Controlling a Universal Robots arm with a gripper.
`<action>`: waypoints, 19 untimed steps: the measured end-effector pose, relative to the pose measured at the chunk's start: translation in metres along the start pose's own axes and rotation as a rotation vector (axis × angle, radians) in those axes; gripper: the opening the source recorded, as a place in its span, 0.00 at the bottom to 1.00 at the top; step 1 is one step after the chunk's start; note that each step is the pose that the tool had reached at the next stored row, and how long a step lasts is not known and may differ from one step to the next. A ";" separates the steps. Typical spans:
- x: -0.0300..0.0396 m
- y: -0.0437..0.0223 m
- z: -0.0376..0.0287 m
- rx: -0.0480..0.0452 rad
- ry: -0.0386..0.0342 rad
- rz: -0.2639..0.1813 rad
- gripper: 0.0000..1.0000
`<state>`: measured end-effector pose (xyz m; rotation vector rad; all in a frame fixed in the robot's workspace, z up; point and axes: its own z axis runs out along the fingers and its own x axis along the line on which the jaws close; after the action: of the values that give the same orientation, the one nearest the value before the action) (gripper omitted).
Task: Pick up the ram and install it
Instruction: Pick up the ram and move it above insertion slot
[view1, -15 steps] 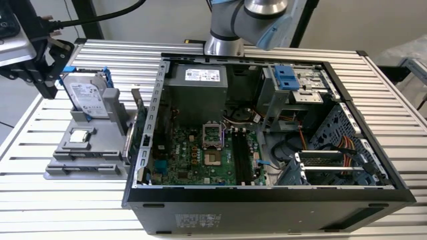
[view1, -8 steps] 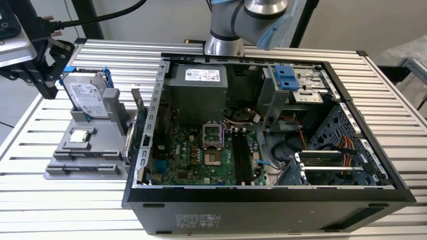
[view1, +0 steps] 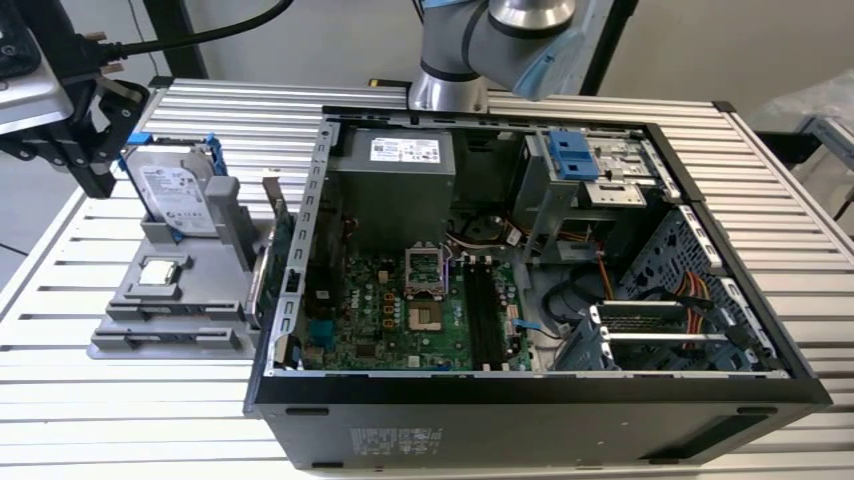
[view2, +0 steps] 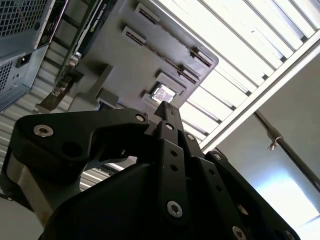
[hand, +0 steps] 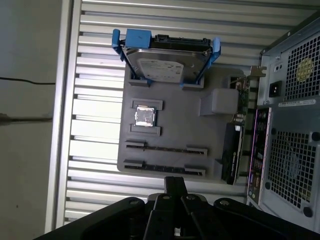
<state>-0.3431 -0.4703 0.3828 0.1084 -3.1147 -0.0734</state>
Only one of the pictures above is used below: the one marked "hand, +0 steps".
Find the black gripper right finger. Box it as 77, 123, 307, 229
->
175, 176, 317, 240

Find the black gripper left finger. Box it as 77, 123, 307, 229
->
33, 176, 176, 240

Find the green graphics card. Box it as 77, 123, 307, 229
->
221, 65, 266, 186

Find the grey parts rack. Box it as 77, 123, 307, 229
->
116, 66, 248, 186

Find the silver CPU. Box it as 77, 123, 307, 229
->
134, 104, 157, 128

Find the black open PC case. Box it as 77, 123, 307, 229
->
246, 8, 320, 235

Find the hard disk in blue carrier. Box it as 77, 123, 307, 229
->
111, 28, 223, 89

